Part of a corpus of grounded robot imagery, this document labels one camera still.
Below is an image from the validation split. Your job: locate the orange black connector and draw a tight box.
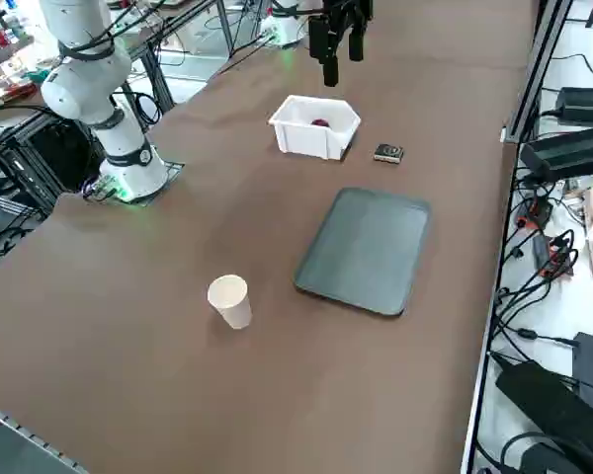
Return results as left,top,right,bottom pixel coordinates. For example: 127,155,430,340
516,195,554,231
538,234,579,280

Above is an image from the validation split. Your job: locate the small black power adapter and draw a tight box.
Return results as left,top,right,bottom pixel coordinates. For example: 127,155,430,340
555,87,593,124

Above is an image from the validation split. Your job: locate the long black power adapter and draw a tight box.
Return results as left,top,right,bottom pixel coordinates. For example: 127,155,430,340
519,123,593,182

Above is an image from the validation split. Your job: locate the gray rectangular tray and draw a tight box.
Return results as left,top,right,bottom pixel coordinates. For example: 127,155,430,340
294,186,434,318

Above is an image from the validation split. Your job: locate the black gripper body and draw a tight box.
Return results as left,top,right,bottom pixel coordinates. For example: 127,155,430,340
323,0,375,24

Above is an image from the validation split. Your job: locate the small black square box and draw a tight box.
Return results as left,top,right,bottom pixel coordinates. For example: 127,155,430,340
373,142,405,164

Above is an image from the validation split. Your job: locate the black cabinet under table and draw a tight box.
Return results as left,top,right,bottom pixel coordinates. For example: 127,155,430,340
9,116,105,198

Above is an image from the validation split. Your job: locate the white plastic bin box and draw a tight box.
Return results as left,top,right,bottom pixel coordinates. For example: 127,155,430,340
269,95,362,161

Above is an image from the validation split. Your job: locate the aluminium frame post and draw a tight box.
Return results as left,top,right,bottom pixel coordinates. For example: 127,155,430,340
501,0,574,144

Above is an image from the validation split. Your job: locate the grey slotted rail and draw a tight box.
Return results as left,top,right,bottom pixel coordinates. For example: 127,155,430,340
0,397,90,474

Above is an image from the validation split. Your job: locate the beige paper cup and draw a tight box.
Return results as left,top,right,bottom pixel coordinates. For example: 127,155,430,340
207,274,253,331

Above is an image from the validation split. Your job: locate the large black power brick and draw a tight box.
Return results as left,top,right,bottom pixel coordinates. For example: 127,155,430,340
495,359,593,474

